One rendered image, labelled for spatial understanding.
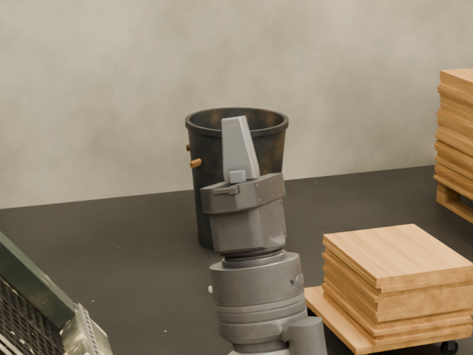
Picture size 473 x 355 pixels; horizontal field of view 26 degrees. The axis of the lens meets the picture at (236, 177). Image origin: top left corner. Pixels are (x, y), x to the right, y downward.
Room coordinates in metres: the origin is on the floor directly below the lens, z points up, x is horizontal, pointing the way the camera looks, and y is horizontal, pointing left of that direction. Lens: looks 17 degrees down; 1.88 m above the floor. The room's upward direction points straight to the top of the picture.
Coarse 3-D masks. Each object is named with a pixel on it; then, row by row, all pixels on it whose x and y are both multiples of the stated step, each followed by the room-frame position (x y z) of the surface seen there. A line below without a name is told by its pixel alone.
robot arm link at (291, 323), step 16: (304, 304) 0.90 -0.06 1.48; (224, 320) 0.89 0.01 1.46; (240, 320) 0.87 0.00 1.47; (256, 320) 0.87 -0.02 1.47; (272, 320) 0.87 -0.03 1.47; (288, 320) 0.88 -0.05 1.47; (304, 320) 0.88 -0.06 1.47; (320, 320) 0.87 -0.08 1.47; (224, 336) 0.89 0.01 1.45; (240, 336) 0.87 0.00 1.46; (256, 336) 0.87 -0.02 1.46; (272, 336) 0.87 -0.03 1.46; (288, 336) 0.87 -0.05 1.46; (304, 336) 0.86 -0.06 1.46; (320, 336) 0.86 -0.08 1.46; (240, 352) 0.88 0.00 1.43; (256, 352) 0.88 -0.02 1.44; (272, 352) 0.87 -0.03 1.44; (288, 352) 0.88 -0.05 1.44; (304, 352) 0.86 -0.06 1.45; (320, 352) 0.86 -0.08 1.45
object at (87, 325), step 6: (78, 306) 2.18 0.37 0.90; (84, 312) 2.16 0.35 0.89; (84, 318) 2.12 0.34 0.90; (84, 324) 2.08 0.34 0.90; (90, 324) 2.12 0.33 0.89; (84, 330) 2.05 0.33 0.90; (90, 330) 2.07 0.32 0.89; (90, 336) 2.03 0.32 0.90; (90, 342) 1.99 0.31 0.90; (96, 342) 2.03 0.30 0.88; (90, 348) 1.96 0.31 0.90; (96, 348) 1.99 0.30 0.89; (96, 354) 1.95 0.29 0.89
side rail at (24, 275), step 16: (0, 240) 2.08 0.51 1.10; (0, 256) 2.07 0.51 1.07; (16, 256) 2.08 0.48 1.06; (0, 272) 2.07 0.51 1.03; (16, 272) 2.08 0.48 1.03; (32, 272) 2.09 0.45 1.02; (32, 288) 2.09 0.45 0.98; (48, 288) 2.10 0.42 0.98; (48, 304) 2.10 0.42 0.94; (64, 304) 2.11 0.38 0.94; (64, 320) 2.11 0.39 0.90
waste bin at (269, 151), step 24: (192, 120) 5.10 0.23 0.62; (216, 120) 5.24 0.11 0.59; (264, 120) 5.22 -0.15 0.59; (288, 120) 5.00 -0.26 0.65; (192, 144) 4.94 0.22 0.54; (216, 144) 4.81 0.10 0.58; (264, 144) 4.83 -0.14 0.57; (192, 168) 4.98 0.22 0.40; (216, 168) 4.82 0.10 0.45; (264, 168) 4.84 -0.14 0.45
